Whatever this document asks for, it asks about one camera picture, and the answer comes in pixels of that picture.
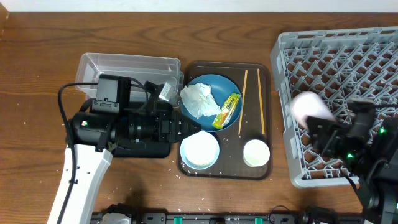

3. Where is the light blue bowl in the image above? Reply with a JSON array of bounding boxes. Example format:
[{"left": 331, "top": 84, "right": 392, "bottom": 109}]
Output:
[{"left": 180, "top": 131, "right": 220, "bottom": 170}]

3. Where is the white tissue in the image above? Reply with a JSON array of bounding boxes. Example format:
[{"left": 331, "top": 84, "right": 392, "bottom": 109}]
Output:
[{"left": 180, "top": 83, "right": 221, "bottom": 119}]

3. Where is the dark blue plate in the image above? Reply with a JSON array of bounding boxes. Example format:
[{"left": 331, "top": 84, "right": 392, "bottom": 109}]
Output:
[{"left": 181, "top": 74, "right": 242, "bottom": 132}]

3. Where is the yellow green snack wrapper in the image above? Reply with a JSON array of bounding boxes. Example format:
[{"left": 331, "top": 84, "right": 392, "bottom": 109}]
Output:
[{"left": 212, "top": 93, "right": 241, "bottom": 129}]

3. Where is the pink cup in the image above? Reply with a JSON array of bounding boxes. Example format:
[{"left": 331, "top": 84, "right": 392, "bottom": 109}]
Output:
[{"left": 290, "top": 91, "right": 336, "bottom": 129}]

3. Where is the white cup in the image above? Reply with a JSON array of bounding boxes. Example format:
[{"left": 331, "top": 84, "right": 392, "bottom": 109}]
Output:
[{"left": 243, "top": 139, "right": 271, "bottom": 167}]

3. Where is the wooden chopstick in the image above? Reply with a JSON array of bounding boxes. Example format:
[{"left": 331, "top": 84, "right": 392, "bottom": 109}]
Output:
[
  {"left": 238, "top": 70, "right": 248, "bottom": 137},
  {"left": 257, "top": 68, "right": 265, "bottom": 135}
]

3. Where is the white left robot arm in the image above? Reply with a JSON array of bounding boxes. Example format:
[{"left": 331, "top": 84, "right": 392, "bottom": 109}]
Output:
[{"left": 48, "top": 98, "right": 201, "bottom": 223}]

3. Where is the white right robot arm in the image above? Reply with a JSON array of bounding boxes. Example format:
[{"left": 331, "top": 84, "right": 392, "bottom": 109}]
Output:
[{"left": 306, "top": 101, "right": 397, "bottom": 223}]

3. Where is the grey dishwasher rack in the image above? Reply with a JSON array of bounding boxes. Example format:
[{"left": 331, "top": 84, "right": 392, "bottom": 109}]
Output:
[{"left": 271, "top": 27, "right": 397, "bottom": 188}]

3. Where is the black plastic tray bin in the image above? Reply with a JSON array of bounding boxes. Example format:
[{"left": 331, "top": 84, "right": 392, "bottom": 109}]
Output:
[{"left": 111, "top": 102, "right": 173, "bottom": 158}]

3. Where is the clear plastic bin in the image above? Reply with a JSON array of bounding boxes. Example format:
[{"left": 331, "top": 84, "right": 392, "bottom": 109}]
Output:
[{"left": 75, "top": 52, "right": 184, "bottom": 108}]

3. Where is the brown serving tray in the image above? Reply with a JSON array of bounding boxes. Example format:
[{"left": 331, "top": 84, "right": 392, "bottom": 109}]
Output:
[{"left": 177, "top": 62, "right": 272, "bottom": 180}]

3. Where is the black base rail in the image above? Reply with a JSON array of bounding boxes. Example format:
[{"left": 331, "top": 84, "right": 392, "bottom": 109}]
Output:
[{"left": 90, "top": 203, "right": 364, "bottom": 224}]

